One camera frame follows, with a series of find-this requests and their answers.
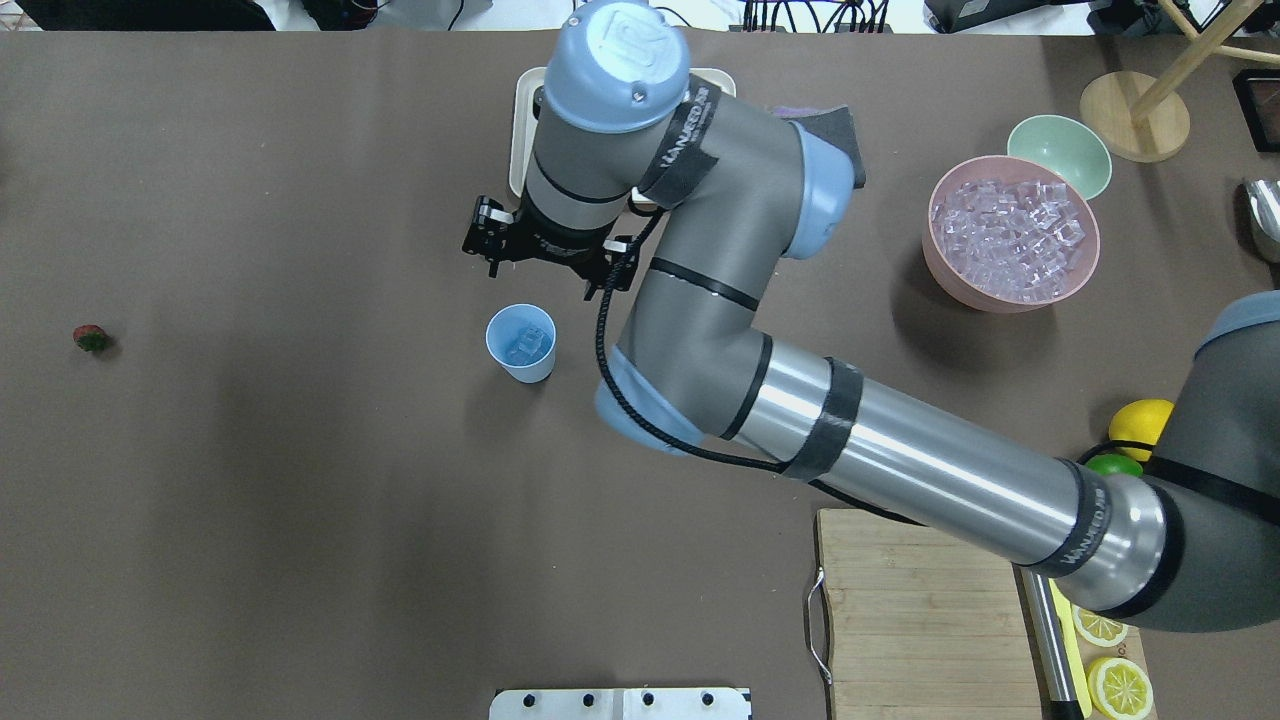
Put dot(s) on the light blue cup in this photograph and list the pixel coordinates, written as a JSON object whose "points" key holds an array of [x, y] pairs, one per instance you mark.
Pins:
{"points": [[505, 324]]}

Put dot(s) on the lemon half lower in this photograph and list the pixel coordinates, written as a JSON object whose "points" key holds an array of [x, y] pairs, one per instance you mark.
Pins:
{"points": [[1120, 689]]}

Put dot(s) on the red strawberry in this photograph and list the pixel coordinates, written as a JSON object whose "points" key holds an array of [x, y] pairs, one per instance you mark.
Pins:
{"points": [[91, 338]]}

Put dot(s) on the whole lemon far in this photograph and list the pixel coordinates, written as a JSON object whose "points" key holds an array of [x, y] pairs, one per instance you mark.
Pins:
{"points": [[1142, 421]]}

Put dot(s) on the cream rabbit tray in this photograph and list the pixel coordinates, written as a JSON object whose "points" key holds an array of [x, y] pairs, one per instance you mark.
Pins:
{"points": [[525, 120]]}

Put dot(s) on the steel ice scoop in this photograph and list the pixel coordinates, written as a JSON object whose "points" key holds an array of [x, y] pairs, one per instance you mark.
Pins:
{"points": [[1262, 196]]}

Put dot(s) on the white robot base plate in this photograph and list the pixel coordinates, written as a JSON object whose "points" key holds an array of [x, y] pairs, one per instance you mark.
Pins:
{"points": [[623, 703]]}

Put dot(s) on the wooden glass drying rack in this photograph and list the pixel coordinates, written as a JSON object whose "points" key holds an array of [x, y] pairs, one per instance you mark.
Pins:
{"points": [[1142, 118]]}

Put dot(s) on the clear ice cube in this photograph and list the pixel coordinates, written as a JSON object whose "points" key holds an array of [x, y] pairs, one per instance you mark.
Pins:
{"points": [[528, 346]]}

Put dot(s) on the pink bowl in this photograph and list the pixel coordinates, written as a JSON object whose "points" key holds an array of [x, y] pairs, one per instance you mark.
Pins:
{"points": [[1007, 169]]}

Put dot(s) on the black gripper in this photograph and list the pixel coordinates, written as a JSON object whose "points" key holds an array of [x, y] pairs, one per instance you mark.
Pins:
{"points": [[549, 247]]}

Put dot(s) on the yellow plastic knife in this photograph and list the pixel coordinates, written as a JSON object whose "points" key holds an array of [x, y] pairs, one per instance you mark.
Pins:
{"points": [[1072, 650]]}

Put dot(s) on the lemon half upper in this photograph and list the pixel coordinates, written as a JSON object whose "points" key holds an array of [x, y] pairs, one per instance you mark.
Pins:
{"points": [[1096, 629]]}

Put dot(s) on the grey folded cloth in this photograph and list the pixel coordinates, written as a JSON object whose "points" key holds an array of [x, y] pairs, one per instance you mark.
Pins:
{"points": [[835, 126]]}

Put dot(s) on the pile of clear ice cubes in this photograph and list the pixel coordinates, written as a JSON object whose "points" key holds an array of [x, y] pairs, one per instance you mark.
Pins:
{"points": [[1026, 243]]}

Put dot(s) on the steel muddler rod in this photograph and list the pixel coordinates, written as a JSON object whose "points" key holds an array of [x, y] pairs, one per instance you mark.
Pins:
{"points": [[1062, 699]]}

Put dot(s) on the mint green bowl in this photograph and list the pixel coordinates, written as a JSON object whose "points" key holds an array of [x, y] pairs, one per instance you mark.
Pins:
{"points": [[1067, 147]]}

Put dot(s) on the green lime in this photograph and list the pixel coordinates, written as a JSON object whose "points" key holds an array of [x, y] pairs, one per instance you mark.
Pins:
{"points": [[1113, 464]]}

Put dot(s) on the wooden cutting board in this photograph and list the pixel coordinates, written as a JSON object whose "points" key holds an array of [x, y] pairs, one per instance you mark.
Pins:
{"points": [[921, 626]]}

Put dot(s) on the lemon half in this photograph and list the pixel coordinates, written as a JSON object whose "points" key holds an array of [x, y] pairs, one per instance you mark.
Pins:
{"points": [[1120, 689], [1096, 629]]}

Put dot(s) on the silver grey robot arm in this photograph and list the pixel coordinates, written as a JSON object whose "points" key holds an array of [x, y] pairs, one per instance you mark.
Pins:
{"points": [[949, 416]]}

